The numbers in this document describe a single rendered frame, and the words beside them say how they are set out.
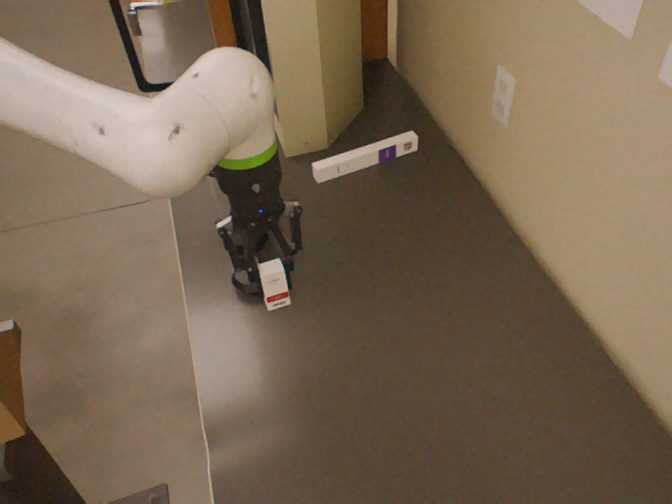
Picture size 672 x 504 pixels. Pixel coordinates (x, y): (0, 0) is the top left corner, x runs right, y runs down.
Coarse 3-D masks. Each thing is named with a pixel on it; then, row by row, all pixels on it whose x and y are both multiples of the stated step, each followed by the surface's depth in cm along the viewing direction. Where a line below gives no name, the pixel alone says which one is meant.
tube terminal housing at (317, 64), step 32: (288, 0) 133; (320, 0) 137; (352, 0) 149; (288, 32) 138; (320, 32) 141; (352, 32) 154; (288, 64) 143; (320, 64) 145; (352, 64) 159; (288, 96) 148; (320, 96) 150; (352, 96) 165; (288, 128) 154; (320, 128) 156
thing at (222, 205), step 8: (208, 176) 123; (216, 184) 123; (216, 192) 125; (216, 200) 127; (224, 200) 126; (216, 208) 130; (224, 208) 127; (224, 216) 129; (232, 232) 132; (240, 232) 131; (240, 240) 133
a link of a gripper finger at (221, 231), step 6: (216, 222) 95; (222, 228) 94; (222, 234) 94; (228, 234) 95; (228, 240) 96; (228, 246) 96; (234, 246) 97; (234, 252) 98; (234, 258) 99; (234, 264) 99; (240, 270) 101
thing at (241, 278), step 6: (258, 258) 130; (258, 264) 126; (234, 270) 128; (234, 276) 127; (240, 276) 126; (246, 276) 126; (234, 282) 126; (240, 282) 125; (246, 282) 125; (240, 288) 125; (246, 288) 125; (252, 288) 125; (252, 294) 127
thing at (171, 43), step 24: (120, 0) 158; (144, 0) 159; (168, 0) 160; (192, 0) 160; (216, 0) 161; (144, 24) 163; (168, 24) 164; (192, 24) 164; (216, 24) 165; (144, 48) 167; (168, 48) 168; (192, 48) 169; (216, 48) 169; (144, 72) 171; (168, 72) 172
